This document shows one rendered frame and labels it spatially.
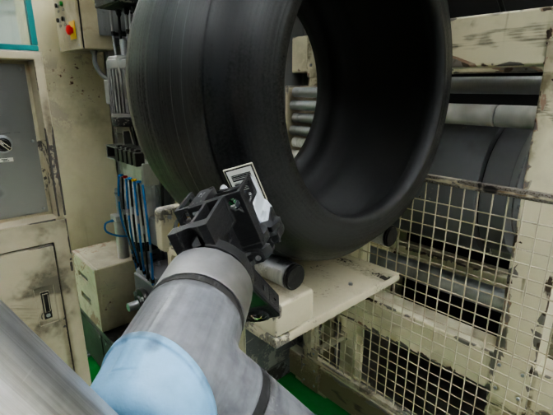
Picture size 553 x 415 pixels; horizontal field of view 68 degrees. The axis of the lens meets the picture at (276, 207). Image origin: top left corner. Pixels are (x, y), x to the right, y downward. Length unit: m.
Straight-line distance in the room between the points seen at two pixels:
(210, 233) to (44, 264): 0.81
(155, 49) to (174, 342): 0.44
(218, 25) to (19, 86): 0.66
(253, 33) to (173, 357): 0.38
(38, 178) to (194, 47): 0.67
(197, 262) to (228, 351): 0.08
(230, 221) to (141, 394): 0.20
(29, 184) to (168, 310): 0.87
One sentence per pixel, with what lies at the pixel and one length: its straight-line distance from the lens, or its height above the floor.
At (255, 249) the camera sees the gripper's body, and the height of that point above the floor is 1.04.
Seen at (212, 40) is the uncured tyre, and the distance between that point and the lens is 0.52.
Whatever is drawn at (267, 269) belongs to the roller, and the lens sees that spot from 0.69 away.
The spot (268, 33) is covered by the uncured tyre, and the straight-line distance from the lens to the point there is 0.52.
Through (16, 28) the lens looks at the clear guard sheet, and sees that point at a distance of 1.08.
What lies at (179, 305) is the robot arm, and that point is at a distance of 0.28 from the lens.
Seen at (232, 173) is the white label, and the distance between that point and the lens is 0.53.
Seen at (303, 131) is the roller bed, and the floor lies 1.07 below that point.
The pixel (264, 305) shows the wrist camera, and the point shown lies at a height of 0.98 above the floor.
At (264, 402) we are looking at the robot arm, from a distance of 0.28.
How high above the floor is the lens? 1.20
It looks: 16 degrees down
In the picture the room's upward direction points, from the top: straight up
